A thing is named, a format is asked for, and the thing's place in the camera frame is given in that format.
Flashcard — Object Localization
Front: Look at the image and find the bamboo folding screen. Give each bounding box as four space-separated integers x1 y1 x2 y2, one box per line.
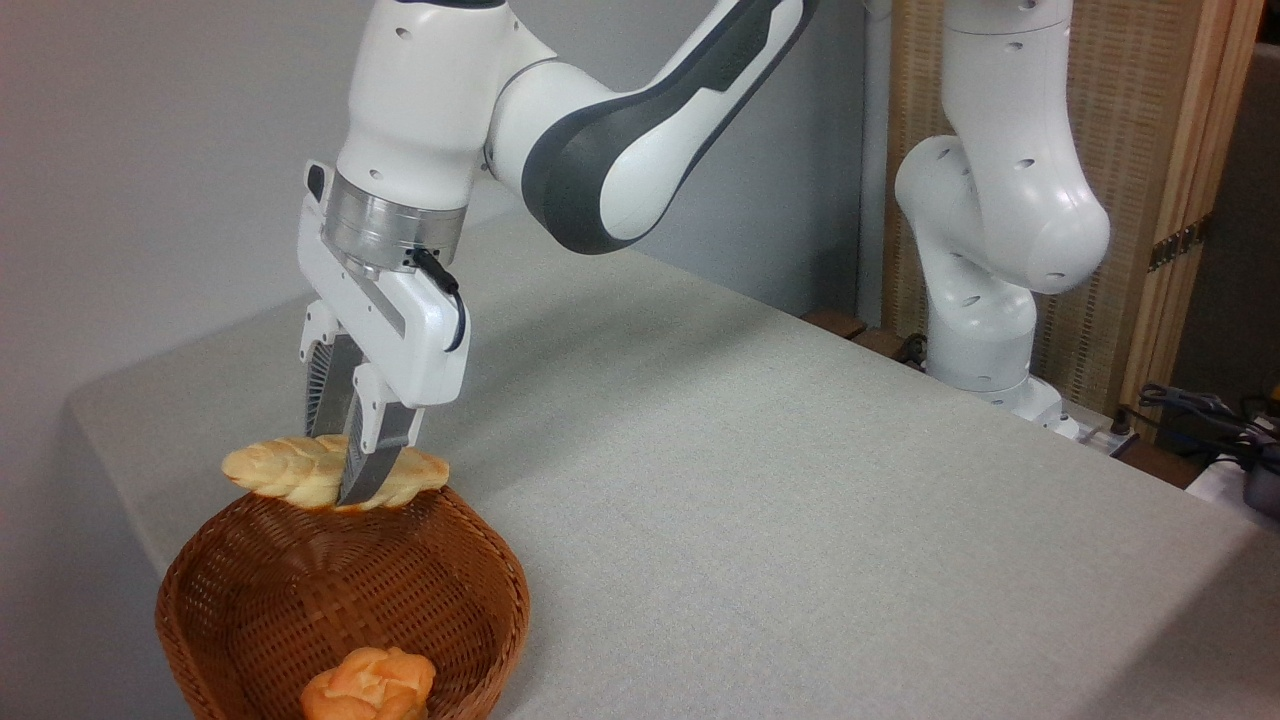
880 0 1266 441

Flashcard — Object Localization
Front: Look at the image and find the brown wooden bench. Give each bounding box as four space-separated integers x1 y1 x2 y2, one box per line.
800 308 931 369

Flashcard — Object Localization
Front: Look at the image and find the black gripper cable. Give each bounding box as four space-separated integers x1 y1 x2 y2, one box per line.
412 248 468 353

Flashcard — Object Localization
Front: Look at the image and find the long braided bread loaf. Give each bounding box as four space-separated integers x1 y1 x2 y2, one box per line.
221 434 451 512

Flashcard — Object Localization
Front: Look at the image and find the round orange bread bun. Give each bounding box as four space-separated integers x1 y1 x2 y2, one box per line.
300 646 438 720

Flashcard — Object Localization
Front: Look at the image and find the metal screen hinge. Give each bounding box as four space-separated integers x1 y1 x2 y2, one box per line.
1148 215 1211 273

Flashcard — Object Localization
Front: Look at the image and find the brown woven wicker basket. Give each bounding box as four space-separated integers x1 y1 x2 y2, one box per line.
155 485 531 720

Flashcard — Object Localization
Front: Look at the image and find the black cable bundle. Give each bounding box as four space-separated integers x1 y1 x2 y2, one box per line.
1120 383 1280 471

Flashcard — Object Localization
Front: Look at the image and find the grey tablecloth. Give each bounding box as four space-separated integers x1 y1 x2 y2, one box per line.
65 215 1280 720

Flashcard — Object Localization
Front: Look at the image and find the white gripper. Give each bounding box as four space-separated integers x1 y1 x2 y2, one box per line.
297 160 471 506

